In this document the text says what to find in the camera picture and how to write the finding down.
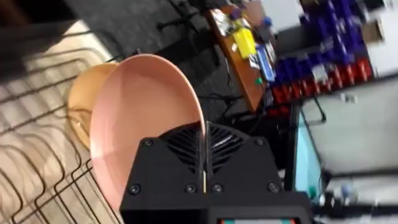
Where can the monitor with pale blue screen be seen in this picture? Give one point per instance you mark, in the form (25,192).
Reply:
(306,155)

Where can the blue flat box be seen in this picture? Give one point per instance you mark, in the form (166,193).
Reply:
(265,63)

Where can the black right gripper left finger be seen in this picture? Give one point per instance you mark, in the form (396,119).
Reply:
(161,168)

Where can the wooden side table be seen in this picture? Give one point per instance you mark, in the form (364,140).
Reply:
(244,74)

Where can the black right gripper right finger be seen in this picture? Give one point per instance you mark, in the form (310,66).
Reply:
(242,168)

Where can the yellow box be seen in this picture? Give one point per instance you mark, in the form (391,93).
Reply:
(245,43)

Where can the pink plate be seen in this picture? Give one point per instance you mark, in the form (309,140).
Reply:
(140,102)

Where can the yellow-orange plate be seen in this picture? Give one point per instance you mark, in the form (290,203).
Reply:
(84,93)

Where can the blue and red bin shelf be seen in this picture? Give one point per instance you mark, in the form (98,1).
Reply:
(323,59)

